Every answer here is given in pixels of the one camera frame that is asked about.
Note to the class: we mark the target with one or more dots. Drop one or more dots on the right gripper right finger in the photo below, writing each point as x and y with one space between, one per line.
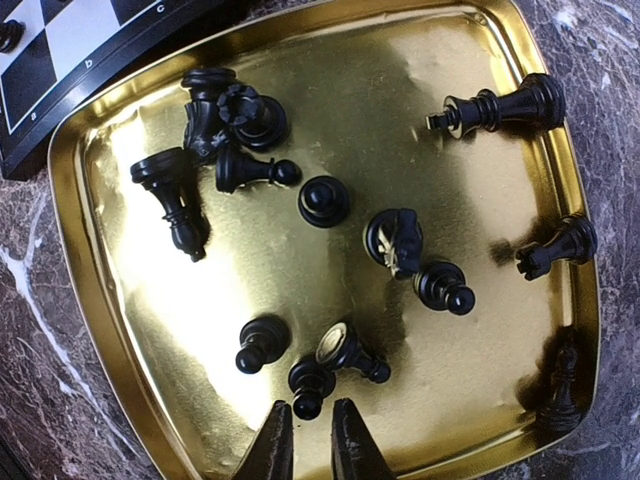
354 453

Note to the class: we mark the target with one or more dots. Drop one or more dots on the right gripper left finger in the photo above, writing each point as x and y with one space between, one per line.
271 455

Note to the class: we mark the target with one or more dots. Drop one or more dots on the gold metal tray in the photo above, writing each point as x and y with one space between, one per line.
197 352

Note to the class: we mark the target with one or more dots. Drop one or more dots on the black white chess board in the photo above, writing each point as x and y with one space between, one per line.
72 49

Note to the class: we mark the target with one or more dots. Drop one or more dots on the black pawn corner square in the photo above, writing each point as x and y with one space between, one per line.
11 33

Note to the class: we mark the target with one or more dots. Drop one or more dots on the black knight piece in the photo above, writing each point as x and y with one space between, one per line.
393 238

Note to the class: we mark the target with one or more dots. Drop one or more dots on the black pawn upright centre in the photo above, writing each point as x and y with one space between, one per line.
324 201

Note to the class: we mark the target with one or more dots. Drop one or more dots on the black bishop piece lying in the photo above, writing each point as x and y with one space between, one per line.
171 178

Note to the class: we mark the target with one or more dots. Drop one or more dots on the black rook piece lying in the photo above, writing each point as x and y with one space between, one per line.
575 241

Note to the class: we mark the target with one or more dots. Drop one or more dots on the black rook upright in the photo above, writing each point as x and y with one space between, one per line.
259 122

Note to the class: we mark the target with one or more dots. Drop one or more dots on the black king piece lying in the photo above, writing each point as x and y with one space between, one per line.
539 102

